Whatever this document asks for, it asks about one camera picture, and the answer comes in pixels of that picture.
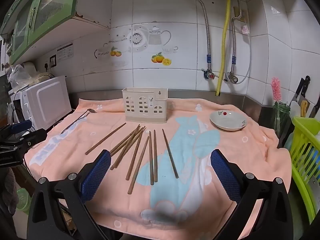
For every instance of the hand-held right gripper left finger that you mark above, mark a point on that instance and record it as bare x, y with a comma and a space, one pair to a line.
97, 175

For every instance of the thin metal spoon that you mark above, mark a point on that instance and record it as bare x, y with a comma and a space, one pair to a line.
92, 110

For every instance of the white plastic spatula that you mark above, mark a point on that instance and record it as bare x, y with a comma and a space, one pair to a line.
295, 108

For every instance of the printed wall label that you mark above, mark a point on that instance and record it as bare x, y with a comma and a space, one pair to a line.
65, 52

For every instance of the white microwave oven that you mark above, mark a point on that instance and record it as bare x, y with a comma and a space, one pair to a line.
50, 100

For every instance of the white dish with red flowers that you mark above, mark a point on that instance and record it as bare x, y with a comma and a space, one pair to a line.
227, 122

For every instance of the pink hanging tag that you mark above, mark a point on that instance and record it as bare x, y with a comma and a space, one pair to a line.
245, 29

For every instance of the black wall socket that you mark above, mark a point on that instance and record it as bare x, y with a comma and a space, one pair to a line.
52, 60

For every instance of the dark cloth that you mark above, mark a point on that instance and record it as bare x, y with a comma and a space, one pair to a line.
7, 187

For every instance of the white rice cooker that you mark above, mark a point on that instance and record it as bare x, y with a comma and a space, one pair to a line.
29, 67

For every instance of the pink bottle brush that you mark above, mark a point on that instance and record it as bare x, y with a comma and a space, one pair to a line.
276, 87

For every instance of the clear plastic bag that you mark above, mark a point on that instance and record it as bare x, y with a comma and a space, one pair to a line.
15, 76

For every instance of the metal pipe valve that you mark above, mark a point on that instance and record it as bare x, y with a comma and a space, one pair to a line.
233, 78

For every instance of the brown wooden chopstick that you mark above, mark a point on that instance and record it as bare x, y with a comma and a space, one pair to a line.
125, 141
130, 147
138, 165
124, 138
151, 158
135, 154
105, 139
127, 148
155, 156

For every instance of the peach printed towel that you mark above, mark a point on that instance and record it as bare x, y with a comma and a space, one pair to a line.
220, 140

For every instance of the green plastic item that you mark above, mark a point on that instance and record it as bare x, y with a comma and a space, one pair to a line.
22, 200

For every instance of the dark wooden chopstick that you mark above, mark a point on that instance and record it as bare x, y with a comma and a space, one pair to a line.
170, 153

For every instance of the cream plastic utensil holder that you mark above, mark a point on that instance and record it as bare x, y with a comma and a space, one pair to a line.
146, 118

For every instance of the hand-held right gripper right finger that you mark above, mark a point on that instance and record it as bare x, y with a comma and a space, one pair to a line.
223, 175

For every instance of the green plastic basket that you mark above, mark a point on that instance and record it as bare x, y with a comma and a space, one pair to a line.
300, 130

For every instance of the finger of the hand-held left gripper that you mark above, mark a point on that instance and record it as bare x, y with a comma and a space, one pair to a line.
21, 126
35, 137

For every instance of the green wall cabinet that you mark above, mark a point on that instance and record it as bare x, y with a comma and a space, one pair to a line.
57, 2

